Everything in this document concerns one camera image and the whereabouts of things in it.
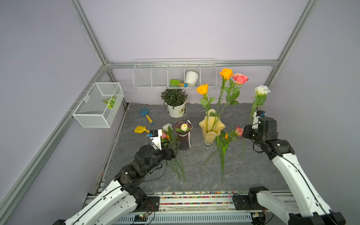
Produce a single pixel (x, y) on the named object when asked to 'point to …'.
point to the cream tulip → (183, 128)
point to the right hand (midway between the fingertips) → (245, 126)
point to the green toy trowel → (174, 82)
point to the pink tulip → (176, 166)
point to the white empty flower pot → (191, 77)
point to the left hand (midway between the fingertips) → (176, 143)
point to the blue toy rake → (145, 112)
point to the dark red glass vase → (183, 141)
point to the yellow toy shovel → (139, 129)
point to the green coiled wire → (111, 101)
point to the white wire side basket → (100, 106)
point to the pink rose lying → (232, 134)
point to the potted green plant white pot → (176, 101)
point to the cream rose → (209, 111)
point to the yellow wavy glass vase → (211, 127)
